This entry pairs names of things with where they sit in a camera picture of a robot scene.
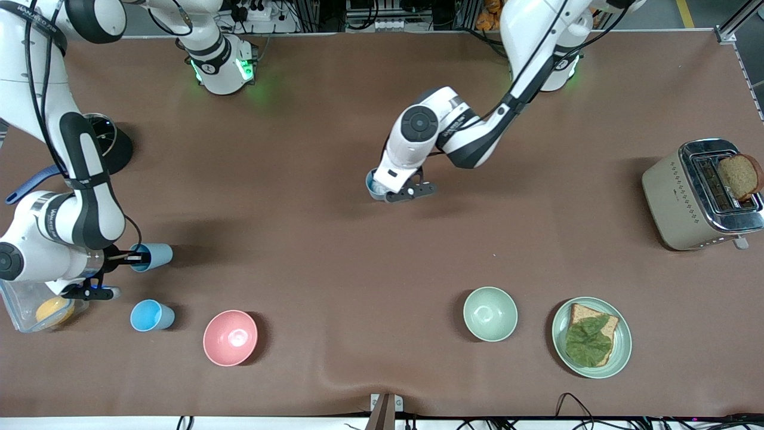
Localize blue plastic cup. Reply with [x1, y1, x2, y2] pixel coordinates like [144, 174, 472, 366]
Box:
[130, 299, 176, 332]
[129, 242, 174, 273]
[365, 168, 392, 202]

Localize orange round food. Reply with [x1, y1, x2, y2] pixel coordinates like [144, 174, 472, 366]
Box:
[35, 297, 76, 328]

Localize clear plastic container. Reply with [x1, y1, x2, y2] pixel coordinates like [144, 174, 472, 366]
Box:
[0, 276, 90, 334]

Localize glass lid with blue knob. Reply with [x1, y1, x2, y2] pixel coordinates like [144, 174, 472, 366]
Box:
[85, 113, 118, 157]

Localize pink bowl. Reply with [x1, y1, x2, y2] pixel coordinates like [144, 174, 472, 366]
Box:
[203, 309, 259, 367]

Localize pale green bowl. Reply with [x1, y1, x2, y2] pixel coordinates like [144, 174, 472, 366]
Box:
[463, 287, 519, 343]

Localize orange snack bag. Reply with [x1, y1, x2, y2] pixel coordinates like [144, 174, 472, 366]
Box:
[476, 0, 505, 30]

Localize pale green plate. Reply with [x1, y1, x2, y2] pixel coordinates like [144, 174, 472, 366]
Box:
[552, 297, 633, 379]

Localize toast slice with crust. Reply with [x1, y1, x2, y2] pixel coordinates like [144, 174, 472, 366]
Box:
[566, 303, 620, 367]

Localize green lettuce leaf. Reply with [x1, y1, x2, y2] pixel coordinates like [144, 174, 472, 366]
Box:
[565, 315, 615, 367]

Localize beige and chrome toaster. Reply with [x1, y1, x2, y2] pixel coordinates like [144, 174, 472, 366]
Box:
[642, 139, 764, 251]

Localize brown bread slice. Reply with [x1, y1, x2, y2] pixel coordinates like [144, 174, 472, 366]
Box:
[717, 153, 764, 202]

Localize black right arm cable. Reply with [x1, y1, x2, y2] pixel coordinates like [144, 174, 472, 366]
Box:
[24, 0, 144, 257]

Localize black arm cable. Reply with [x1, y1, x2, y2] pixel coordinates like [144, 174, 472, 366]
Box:
[24, 0, 144, 257]
[477, 0, 633, 129]

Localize black pot with blue handle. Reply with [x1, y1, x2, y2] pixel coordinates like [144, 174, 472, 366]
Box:
[6, 112, 134, 205]

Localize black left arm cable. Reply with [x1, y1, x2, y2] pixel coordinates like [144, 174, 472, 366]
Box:
[477, 0, 633, 129]

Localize black floor cable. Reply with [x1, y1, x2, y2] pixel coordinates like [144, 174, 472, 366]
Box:
[554, 392, 597, 419]

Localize aluminium frame profile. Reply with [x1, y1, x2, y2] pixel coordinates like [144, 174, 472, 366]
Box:
[714, 0, 764, 123]

